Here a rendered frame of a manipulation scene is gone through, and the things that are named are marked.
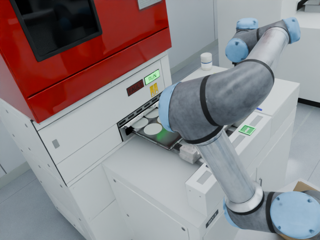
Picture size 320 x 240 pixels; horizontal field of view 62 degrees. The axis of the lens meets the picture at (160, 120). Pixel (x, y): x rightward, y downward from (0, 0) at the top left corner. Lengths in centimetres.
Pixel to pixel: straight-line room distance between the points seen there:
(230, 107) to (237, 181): 27
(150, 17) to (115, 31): 22
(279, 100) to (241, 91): 94
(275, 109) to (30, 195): 219
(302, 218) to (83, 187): 102
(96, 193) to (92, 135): 35
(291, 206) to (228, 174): 19
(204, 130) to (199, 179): 47
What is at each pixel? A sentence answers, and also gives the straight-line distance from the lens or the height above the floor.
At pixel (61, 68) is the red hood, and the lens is 112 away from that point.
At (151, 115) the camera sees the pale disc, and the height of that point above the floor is 90.
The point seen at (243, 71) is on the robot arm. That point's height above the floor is 150.
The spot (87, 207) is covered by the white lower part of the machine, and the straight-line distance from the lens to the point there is 155.
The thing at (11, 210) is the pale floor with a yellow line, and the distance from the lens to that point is 277.
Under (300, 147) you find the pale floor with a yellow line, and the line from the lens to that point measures 269.
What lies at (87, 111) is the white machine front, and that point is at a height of 113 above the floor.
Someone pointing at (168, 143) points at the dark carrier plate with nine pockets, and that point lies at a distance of 132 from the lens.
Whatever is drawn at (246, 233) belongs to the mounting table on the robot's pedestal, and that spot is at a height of 82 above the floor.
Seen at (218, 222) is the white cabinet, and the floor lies 70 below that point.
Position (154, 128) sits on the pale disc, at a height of 90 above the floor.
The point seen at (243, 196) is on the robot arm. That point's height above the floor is 113.
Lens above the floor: 176
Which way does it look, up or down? 35 degrees down
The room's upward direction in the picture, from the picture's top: 11 degrees counter-clockwise
